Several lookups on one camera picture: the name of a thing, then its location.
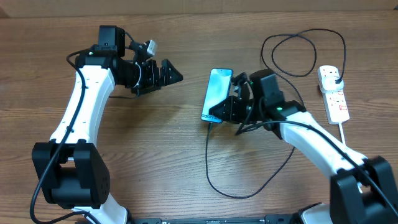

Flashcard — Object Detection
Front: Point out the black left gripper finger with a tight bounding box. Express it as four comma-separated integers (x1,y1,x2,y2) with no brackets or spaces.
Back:
132,86,161,96
160,59,183,86

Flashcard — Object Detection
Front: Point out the smartphone with lit screen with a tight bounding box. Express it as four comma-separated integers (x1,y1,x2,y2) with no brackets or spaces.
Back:
201,68,233,123

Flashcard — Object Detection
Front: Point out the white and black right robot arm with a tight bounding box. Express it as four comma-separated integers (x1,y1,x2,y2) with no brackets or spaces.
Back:
201,68,397,224

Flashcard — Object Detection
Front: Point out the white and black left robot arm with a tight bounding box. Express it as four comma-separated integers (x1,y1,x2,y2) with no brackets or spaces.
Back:
32,26,183,223

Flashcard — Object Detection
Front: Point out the white charger plug adapter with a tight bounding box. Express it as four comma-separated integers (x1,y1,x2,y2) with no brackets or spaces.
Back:
319,77,345,94

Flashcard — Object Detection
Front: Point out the white power strip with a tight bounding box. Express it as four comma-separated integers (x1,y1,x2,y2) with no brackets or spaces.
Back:
317,65,349,124

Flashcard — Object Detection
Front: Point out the brown cardboard backdrop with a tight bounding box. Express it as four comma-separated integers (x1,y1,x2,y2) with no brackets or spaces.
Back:
1,0,397,18

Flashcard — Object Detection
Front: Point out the white power strip cord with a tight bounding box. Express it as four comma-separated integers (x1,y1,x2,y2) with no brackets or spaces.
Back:
338,123,347,146

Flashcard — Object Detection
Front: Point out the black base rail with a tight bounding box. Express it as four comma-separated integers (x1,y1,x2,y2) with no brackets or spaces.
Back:
74,213,352,224

